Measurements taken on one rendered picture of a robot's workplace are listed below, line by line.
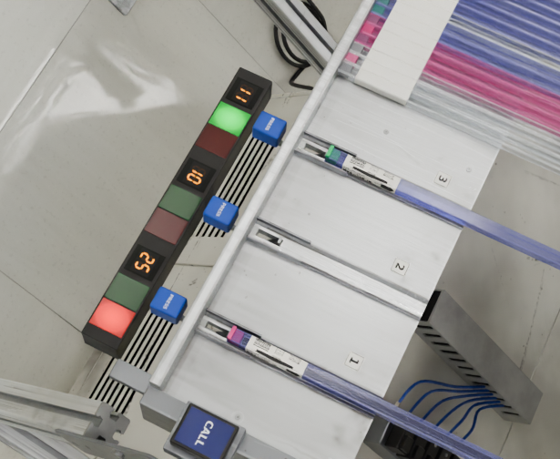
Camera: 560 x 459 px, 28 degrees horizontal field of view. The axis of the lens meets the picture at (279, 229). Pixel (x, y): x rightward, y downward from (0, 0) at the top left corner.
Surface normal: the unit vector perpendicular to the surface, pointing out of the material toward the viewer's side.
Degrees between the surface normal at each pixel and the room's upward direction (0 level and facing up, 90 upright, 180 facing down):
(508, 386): 0
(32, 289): 0
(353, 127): 44
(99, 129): 0
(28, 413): 90
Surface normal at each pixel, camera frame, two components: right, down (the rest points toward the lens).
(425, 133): 0.05, -0.40
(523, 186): 0.66, 0.01
